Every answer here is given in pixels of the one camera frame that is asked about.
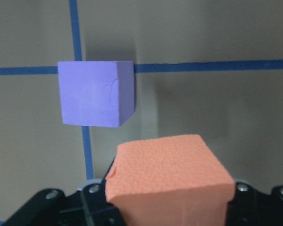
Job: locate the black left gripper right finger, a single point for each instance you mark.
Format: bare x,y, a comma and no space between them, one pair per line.
251,207

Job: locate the orange foam block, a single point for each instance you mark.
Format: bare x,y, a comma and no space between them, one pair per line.
169,181

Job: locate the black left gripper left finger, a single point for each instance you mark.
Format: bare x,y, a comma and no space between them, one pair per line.
51,207

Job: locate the purple foam block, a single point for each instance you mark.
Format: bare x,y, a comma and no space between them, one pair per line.
96,93

